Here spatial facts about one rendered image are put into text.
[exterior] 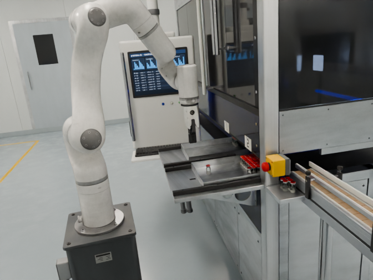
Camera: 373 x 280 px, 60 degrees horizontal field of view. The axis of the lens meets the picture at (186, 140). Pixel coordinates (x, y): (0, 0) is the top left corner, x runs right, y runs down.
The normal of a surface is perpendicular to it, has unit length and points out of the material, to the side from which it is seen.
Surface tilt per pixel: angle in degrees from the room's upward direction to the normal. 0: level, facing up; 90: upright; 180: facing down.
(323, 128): 90
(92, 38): 128
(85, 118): 61
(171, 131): 90
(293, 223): 90
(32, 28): 90
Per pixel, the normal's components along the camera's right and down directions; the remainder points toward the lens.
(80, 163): -0.16, -0.64
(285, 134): 0.18, 0.27
